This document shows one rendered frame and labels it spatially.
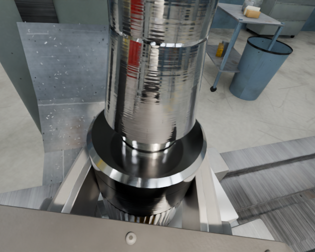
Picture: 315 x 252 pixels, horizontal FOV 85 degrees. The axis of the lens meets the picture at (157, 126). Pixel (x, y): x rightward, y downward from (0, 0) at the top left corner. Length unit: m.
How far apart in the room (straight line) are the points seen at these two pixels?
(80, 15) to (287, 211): 0.52
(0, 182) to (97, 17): 1.39
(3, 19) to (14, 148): 1.41
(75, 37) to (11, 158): 1.41
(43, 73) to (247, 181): 0.45
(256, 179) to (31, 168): 1.48
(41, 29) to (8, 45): 0.08
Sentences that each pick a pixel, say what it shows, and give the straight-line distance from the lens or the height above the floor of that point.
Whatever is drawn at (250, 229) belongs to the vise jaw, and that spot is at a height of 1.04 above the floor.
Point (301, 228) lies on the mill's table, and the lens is 0.38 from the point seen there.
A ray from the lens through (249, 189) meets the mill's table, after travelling 0.36.
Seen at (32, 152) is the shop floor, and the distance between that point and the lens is 1.69.
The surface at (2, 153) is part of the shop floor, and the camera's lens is 1.79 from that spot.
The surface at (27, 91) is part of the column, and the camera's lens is 0.53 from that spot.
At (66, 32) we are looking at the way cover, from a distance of 0.43.
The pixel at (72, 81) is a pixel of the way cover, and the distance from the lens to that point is 0.43.
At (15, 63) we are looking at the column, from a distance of 0.49.
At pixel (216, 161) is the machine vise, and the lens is 0.22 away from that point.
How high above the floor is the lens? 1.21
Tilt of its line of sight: 45 degrees down
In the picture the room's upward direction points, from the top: 8 degrees clockwise
